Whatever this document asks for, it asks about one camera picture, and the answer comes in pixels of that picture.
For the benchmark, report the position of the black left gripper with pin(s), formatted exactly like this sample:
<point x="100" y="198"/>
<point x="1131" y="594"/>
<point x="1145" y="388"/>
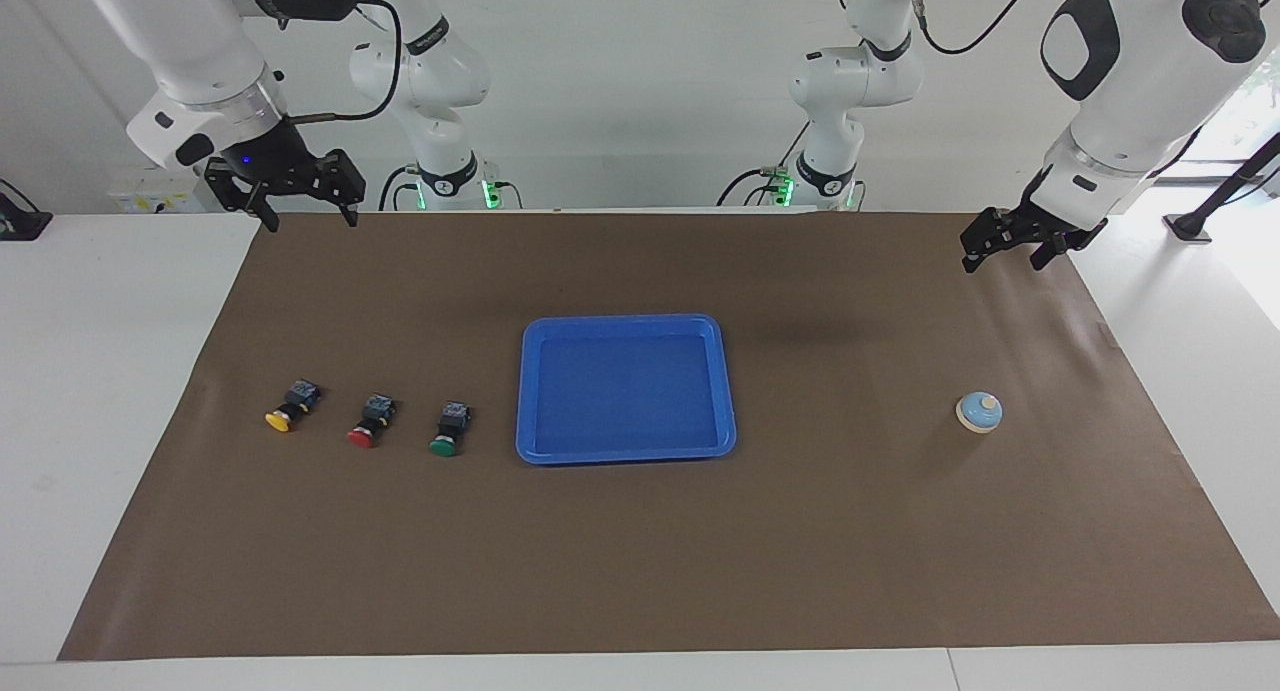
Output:
<point x="1030" y="226"/>

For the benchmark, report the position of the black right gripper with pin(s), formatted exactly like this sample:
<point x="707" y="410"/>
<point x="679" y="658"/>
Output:
<point x="280" y="166"/>

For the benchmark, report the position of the yellow push button switch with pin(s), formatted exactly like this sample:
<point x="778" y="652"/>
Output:
<point x="290" y="409"/>

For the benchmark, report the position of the red push button switch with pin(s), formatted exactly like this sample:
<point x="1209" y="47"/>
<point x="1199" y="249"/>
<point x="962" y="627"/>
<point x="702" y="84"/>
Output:
<point x="370" y="423"/>

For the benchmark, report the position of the green push button switch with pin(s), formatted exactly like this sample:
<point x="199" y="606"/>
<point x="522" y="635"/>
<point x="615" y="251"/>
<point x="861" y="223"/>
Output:
<point x="450" y="431"/>

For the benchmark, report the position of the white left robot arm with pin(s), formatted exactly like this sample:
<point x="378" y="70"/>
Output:
<point x="1130" y="71"/>

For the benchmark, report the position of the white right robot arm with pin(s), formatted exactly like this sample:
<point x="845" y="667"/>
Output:
<point x="200" y="41"/>

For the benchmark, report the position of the light blue desk bell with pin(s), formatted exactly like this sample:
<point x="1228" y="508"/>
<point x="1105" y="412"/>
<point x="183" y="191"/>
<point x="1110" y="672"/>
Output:
<point x="979" y="415"/>

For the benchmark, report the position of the blue plastic tray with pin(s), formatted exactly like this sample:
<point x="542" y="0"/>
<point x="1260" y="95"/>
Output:
<point x="625" y="391"/>

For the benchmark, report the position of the white power strip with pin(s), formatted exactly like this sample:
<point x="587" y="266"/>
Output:
<point x="150" y="199"/>

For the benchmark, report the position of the black stand with base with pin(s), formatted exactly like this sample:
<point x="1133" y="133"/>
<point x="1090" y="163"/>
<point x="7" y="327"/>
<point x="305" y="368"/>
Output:
<point x="1190" y="226"/>

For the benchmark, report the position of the black device on table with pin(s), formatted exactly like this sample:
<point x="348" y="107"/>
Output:
<point x="20" y="221"/>

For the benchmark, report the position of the brown paper table mat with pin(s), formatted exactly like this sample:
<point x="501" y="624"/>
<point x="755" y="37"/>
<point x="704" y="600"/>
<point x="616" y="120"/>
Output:
<point x="400" y="571"/>

